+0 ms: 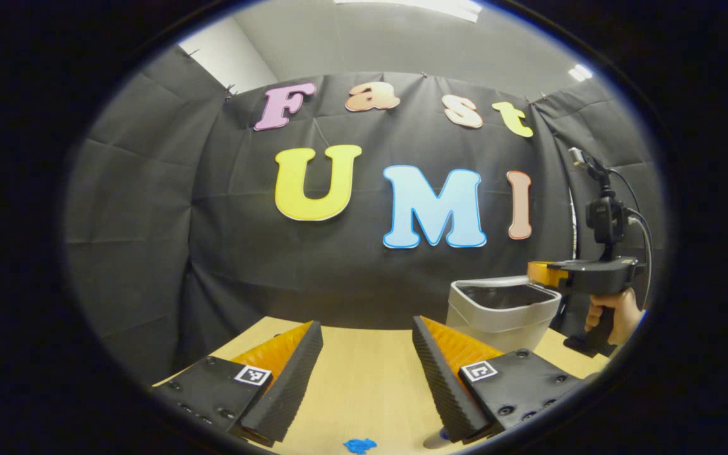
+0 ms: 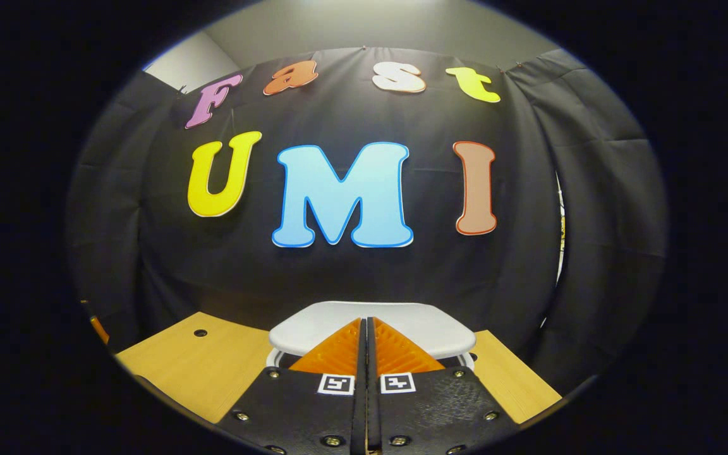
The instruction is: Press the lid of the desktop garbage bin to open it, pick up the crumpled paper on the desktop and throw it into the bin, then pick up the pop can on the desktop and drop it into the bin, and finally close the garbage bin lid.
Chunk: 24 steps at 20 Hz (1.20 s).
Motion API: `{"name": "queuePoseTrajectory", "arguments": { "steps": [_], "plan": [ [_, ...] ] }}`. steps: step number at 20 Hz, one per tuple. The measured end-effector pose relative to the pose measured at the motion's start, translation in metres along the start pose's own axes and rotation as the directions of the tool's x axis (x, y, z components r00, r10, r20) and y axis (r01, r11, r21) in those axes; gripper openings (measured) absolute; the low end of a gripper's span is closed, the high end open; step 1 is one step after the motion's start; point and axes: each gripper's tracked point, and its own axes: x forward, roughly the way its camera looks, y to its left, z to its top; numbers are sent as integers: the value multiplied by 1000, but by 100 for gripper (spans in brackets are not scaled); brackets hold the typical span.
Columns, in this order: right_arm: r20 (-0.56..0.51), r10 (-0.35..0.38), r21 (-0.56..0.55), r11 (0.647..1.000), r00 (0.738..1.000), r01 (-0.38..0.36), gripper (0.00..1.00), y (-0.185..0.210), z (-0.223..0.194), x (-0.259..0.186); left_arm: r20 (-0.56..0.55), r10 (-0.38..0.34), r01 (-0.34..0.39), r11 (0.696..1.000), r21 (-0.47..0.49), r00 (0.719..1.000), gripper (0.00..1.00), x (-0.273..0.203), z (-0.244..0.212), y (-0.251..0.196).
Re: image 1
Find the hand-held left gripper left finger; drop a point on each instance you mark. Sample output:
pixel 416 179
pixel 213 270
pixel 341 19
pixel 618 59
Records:
pixel 291 379

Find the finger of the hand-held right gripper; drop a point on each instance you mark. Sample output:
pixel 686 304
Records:
pixel 544 273

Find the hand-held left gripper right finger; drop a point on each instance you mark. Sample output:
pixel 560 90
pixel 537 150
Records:
pixel 440 379

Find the blue paper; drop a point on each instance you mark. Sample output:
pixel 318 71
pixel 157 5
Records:
pixel 359 445

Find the white desktop garbage bin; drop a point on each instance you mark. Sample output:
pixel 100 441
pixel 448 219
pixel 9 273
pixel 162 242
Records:
pixel 497 325

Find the wooden desktop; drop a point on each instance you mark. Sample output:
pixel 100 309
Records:
pixel 364 392

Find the long ceiling light panel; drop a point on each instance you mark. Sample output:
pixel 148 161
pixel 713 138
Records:
pixel 414 5

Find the small ceiling light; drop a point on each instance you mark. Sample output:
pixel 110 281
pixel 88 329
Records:
pixel 580 72

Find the black backdrop cloth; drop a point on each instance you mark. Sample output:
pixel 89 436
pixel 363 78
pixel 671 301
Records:
pixel 149 234

